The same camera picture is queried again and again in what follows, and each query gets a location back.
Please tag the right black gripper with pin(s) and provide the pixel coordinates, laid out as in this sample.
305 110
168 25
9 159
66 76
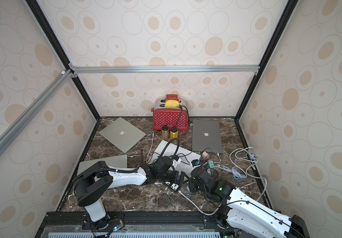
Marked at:
195 180

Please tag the black power strip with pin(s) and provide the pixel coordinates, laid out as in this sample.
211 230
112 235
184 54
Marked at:
172 186

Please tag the teal plug adapter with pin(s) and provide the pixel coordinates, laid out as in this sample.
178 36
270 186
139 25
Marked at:
210 164

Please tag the pink plug adapter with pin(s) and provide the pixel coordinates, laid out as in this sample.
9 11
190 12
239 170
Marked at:
205 155

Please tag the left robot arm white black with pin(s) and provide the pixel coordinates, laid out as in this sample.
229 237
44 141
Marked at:
91 184

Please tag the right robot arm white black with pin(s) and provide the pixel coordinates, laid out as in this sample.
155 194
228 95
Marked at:
238 210

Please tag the white laptop centre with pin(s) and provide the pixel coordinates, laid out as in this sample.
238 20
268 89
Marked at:
185 155

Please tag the silver laptop front left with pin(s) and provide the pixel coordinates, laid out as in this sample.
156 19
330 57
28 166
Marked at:
115 161

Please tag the silver laptop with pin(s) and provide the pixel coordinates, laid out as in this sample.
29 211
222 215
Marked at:
122 134
115 161

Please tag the silver laptop back left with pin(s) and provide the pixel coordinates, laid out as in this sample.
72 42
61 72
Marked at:
122 134

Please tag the dark grey laptop back right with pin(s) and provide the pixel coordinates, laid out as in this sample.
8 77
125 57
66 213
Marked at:
206 136

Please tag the brown spice jar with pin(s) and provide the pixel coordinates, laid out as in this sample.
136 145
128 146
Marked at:
165 132

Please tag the yellow spice jar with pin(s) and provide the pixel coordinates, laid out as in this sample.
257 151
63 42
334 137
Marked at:
174 133

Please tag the red polka dot toaster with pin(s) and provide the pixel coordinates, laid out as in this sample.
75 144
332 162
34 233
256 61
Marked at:
172 117

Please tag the yellow toy bread slice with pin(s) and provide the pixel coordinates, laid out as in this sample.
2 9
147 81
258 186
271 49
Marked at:
172 104

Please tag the horizontal aluminium bar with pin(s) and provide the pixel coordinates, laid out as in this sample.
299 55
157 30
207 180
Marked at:
165 69

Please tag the left aluminium bar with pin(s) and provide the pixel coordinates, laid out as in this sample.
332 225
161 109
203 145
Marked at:
28 115

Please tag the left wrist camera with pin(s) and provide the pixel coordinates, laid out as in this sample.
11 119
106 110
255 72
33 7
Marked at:
176 162

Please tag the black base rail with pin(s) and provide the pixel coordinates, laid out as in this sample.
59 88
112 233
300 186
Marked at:
163 224

